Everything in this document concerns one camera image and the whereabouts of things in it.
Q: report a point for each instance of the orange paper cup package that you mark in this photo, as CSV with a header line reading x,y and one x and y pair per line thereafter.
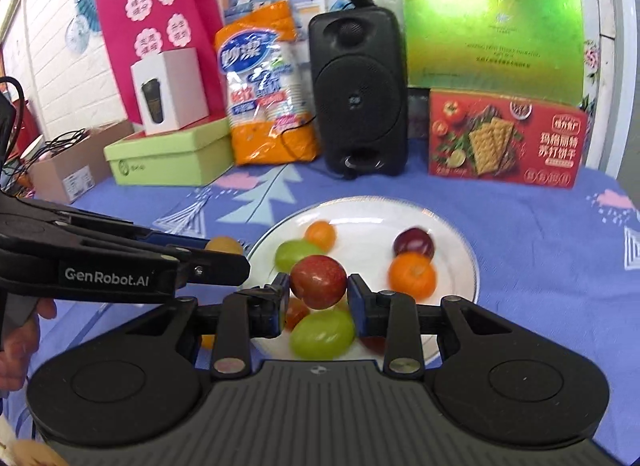
x,y
269,117

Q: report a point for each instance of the light green shoe box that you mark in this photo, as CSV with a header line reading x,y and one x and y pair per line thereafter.
x,y
193,156

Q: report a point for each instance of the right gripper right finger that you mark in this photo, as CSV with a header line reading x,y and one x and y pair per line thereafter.
x,y
393,317

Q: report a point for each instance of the small orange tangerine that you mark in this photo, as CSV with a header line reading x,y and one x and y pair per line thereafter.
x,y
322,234

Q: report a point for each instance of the person's left hand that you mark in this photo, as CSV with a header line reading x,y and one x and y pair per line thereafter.
x,y
21,344

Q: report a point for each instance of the large green gift box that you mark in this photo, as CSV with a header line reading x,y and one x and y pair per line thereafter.
x,y
527,48

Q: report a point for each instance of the white coffee cup box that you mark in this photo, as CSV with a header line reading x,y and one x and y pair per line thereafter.
x,y
169,90

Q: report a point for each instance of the green fruit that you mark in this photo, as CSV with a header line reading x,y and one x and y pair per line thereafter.
x,y
290,252
323,335

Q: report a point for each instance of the large orange tangerine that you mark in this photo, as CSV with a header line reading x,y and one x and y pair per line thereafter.
x,y
413,274

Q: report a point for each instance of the black speaker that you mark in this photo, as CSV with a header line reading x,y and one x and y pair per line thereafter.
x,y
359,81

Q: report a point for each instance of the red cracker box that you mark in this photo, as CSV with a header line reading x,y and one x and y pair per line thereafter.
x,y
497,138

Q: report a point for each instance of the white round plate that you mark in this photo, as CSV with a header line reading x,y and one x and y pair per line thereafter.
x,y
366,227

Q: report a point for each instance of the small red fruit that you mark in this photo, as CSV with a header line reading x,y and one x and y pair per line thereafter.
x,y
297,310

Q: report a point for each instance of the brown cardboard box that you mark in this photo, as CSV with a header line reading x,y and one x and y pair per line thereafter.
x,y
63,178

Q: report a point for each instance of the pink tote bag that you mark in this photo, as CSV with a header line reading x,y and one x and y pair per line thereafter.
x,y
135,29

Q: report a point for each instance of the dark purple plum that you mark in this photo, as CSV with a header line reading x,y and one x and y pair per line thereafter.
x,y
374,344
414,240

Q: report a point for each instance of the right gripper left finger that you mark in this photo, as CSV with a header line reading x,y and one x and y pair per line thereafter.
x,y
258,312

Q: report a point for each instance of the red apple fruit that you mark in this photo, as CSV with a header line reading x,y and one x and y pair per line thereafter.
x,y
319,281

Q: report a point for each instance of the yellow orange fruit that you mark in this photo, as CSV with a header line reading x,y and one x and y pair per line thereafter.
x,y
225,244

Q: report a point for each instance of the blue patterned tablecloth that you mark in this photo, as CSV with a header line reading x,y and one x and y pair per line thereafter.
x,y
562,262

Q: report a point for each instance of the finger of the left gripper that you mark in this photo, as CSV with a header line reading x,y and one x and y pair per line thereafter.
x,y
69,263
36,210

